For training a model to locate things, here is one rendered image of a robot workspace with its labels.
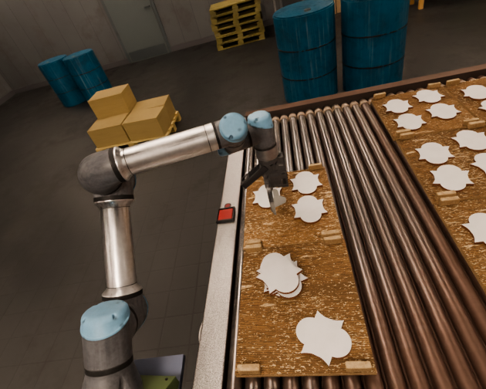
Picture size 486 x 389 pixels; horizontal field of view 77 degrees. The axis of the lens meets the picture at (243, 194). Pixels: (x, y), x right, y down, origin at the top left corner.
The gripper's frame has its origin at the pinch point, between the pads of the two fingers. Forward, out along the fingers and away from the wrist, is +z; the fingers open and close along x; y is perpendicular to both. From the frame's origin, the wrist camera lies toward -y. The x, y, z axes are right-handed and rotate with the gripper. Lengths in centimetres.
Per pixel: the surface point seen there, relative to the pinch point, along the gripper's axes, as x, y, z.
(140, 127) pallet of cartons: 261, -157, 55
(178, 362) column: -47, -35, 16
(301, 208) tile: 0.1, 10.3, 5.2
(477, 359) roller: -56, 42, 12
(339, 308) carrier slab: -40.8, 14.4, 9.0
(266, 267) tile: -27.1, -4.5, 3.5
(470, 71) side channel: 78, 112, 0
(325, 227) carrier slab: -10.4, 17.0, 7.0
